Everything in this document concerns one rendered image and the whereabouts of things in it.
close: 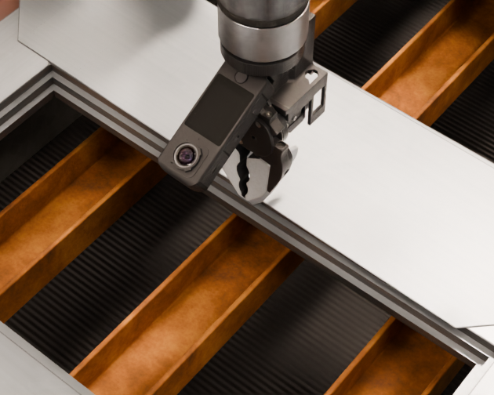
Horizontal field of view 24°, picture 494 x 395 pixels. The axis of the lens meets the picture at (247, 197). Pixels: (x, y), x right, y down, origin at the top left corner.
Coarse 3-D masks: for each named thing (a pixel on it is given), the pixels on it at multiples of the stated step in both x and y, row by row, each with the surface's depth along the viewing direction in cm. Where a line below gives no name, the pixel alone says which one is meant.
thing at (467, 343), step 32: (32, 96) 121; (64, 96) 122; (96, 96) 120; (0, 128) 119; (128, 128) 119; (224, 192) 114; (256, 224) 112; (288, 224) 110; (320, 256) 109; (352, 288) 108; (384, 288) 106; (416, 320) 105; (32, 352) 102; (448, 352) 104; (480, 352) 102
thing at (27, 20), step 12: (24, 0) 128; (36, 0) 128; (48, 0) 128; (60, 0) 128; (72, 0) 128; (24, 12) 127; (36, 12) 127; (48, 12) 127; (24, 24) 126; (36, 24) 126; (24, 36) 125
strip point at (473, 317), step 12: (492, 288) 105; (480, 300) 104; (492, 300) 104; (468, 312) 103; (480, 312) 103; (492, 312) 103; (456, 324) 102; (468, 324) 102; (480, 324) 102; (492, 324) 102
